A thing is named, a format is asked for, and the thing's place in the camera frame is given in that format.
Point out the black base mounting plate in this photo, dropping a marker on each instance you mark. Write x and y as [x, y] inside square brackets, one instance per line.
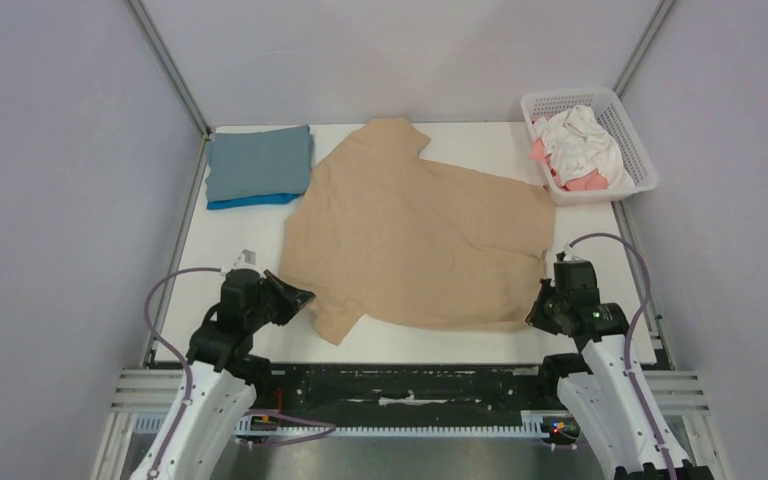
[406, 395]

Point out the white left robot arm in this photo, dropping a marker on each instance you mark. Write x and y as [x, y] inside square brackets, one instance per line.
[221, 375]

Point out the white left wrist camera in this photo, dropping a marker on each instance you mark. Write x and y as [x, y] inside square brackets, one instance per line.
[244, 260]

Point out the white slotted cable duct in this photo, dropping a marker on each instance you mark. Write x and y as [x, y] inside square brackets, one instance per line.
[529, 425]

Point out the folded bright blue t shirt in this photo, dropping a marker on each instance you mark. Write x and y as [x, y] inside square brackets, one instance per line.
[256, 200]

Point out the pink t shirt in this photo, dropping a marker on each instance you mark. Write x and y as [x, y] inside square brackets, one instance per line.
[569, 145]

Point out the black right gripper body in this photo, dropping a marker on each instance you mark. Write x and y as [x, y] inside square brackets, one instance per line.
[544, 310]

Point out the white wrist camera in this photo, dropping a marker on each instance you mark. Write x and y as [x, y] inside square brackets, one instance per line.
[244, 260]
[567, 254]

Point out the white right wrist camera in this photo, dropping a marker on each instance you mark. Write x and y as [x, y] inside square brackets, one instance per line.
[567, 254]

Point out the beige t shirt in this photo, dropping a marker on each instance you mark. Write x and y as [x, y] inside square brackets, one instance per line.
[385, 233]

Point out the folded grey-blue t shirt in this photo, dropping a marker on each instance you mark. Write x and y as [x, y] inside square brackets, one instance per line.
[259, 163]

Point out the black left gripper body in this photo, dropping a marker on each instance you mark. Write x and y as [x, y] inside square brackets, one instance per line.
[257, 317]

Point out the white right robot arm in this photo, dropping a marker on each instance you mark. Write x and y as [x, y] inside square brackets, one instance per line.
[602, 383]

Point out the white t shirt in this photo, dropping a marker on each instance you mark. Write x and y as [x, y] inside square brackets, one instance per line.
[611, 164]

